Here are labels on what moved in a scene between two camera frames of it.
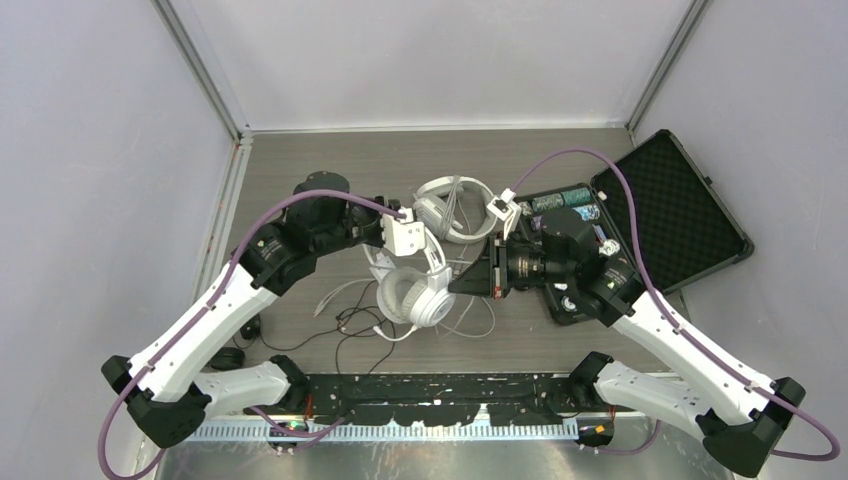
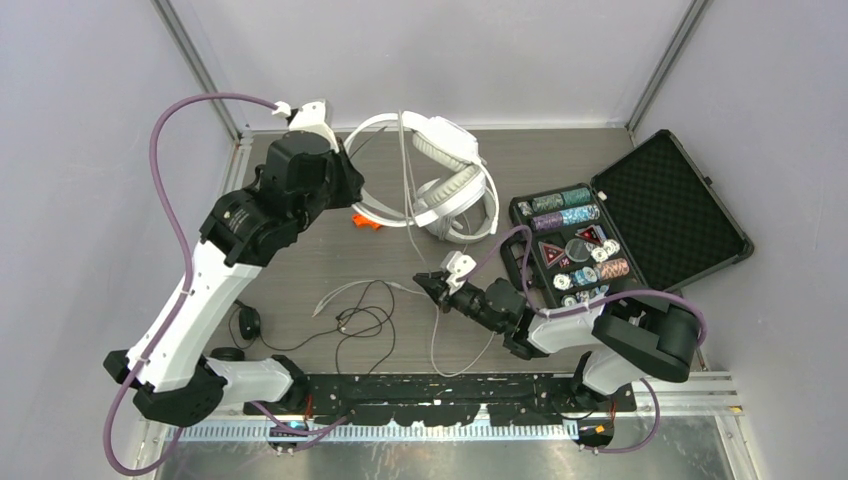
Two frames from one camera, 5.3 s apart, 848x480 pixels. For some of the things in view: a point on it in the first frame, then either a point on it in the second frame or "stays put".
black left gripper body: x=364 y=224 to x=338 y=188
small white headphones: x=409 y=295 to x=444 y=140
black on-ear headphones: x=230 y=358 stays put
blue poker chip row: x=590 y=212 stays put
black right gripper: x=476 y=278 to x=436 y=286
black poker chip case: x=583 y=240 stays put
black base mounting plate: x=431 y=398 stays put
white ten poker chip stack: x=609 y=247 stays put
